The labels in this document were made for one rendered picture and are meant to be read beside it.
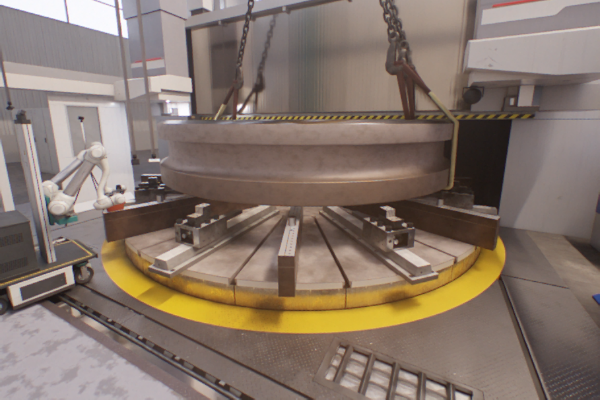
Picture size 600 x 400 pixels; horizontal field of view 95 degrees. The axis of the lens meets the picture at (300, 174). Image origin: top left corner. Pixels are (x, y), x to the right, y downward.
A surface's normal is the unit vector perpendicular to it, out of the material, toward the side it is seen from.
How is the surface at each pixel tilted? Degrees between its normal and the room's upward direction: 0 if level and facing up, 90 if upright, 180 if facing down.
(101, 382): 0
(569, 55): 90
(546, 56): 90
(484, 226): 90
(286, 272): 90
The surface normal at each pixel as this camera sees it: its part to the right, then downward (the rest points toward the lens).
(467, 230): -0.74, 0.13
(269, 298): -0.10, 0.19
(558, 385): 0.00, -0.98
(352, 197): 0.18, 0.18
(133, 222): 0.67, 0.15
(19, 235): 0.81, 0.11
